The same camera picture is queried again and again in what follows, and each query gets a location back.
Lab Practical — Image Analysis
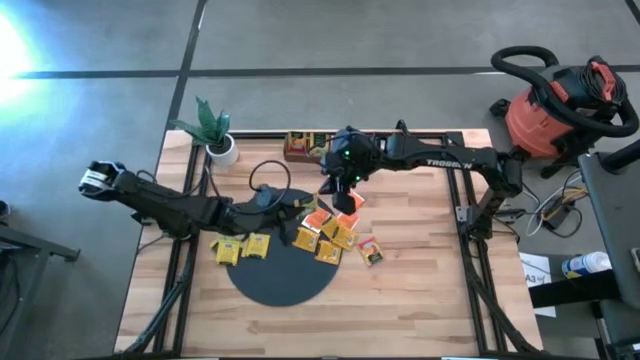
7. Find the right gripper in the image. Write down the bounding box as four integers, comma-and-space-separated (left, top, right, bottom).
319, 127, 384, 216

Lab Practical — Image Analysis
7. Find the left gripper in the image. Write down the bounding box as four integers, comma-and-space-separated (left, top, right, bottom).
234, 197, 307, 246

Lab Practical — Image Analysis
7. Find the amber black tea bag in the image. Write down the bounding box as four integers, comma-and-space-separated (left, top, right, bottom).
314, 239, 344, 267
292, 226, 321, 254
331, 224, 360, 252
320, 215, 341, 240

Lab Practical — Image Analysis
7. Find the wooden tea organizer box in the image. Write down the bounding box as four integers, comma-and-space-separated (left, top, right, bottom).
283, 130, 336, 164

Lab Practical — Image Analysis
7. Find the red green tea bag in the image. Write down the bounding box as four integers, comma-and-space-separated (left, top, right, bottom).
356, 236, 385, 268

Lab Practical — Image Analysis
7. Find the round dark woven placemat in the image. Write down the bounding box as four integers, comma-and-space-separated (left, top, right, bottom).
225, 187, 342, 308

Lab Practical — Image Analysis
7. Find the snake plant in white pot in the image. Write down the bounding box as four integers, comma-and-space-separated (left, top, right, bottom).
169, 96, 241, 169

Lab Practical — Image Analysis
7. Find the white paper sheet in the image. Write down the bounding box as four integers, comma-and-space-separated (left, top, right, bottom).
518, 252, 558, 319

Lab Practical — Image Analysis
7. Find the orange shop vacuum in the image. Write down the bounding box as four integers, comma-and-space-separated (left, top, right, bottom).
489, 54, 631, 180

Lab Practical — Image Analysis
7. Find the black power adapter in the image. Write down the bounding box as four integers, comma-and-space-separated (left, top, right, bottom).
541, 199, 577, 232

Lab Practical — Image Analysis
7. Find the black bench bar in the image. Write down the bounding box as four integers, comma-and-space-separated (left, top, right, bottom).
528, 268, 624, 310

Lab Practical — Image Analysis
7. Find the white blue spray can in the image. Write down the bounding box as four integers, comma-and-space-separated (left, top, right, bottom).
560, 250, 613, 280

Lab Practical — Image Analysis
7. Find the dark grey furniture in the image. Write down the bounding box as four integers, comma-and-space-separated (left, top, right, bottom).
0, 199, 81, 360

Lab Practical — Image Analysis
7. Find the grey office chair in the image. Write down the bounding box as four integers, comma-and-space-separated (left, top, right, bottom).
578, 138, 640, 360

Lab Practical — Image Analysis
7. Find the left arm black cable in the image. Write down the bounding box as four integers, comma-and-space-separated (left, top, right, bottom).
248, 159, 293, 214

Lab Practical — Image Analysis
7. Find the white cable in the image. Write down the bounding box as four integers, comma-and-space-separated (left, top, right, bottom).
501, 169, 586, 239

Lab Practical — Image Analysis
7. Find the black vacuum hose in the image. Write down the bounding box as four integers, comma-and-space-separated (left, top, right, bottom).
490, 45, 640, 139

